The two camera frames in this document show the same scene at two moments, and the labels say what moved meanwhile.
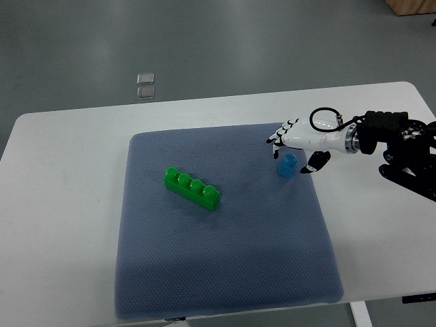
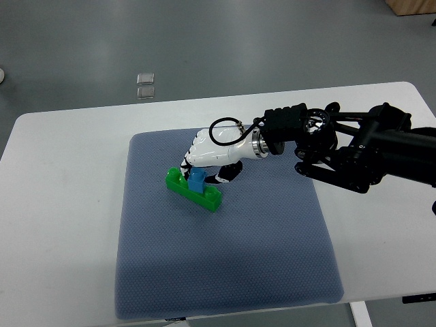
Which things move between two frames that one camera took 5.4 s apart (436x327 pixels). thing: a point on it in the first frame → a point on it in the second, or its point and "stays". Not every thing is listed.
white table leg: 360,314 stays
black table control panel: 418,298 stays
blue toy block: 287,165 → 196,180
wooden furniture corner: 403,7 stays
